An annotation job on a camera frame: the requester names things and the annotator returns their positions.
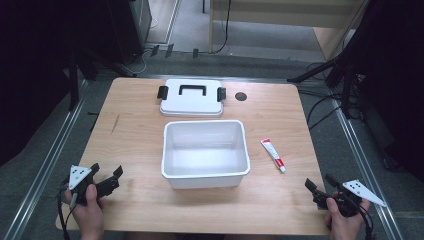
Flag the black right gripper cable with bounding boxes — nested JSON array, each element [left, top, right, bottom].
[[358, 199, 376, 240]]

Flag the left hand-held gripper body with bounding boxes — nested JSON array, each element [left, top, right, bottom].
[[64, 164, 98, 206]]

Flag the black cabinet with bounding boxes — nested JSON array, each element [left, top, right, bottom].
[[104, 0, 154, 66]]

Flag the person's right hand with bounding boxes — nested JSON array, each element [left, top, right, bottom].
[[323, 191, 371, 240]]

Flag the aluminium floor rail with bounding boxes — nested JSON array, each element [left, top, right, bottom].
[[1, 79, 90, 240], [328, 88, 406, 240]]

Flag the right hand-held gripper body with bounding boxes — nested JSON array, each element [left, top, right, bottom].
[[328, 179, 388, 218]]

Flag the white floor cable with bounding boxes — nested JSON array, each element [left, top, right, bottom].
[[128, 18, 160, 76]]

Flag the person's left hand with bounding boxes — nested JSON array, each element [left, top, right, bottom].
[[64, 184, 106, 240]]

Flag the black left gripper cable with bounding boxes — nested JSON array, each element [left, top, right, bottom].
[[56, 181, 78, 240]]

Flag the black curtain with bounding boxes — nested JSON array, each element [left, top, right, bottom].
[[0, 0, 111, 168], [339, 0, 424, 183]]

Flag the black hanging cable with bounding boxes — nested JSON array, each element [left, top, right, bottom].
[[213, 0, 233, 55]]

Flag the red and white ointment tube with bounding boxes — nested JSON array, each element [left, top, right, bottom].
[[260, 137, 287, 174]]

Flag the white plastic storage box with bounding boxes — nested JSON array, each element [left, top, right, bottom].
[[161, 119, 252, 190]]

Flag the black tripod stand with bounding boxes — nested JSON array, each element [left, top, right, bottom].
[[287, 54, 359, 119]]

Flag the black floor cables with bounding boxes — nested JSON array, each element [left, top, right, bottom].
[[298, 61, 363, 132]]

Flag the white lid with black handle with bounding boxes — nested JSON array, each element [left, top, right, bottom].
[[156, 78, 228, 118]]

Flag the light wooden furniture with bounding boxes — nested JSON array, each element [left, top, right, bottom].
[[208, 0, 369, 62]]

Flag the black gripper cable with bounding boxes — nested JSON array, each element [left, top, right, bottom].
[[358, 199, 376, 240], [56, 181, 78, 240]]

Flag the black metal stand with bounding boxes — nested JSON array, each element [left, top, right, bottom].
[[64, 49, 101, 113]]

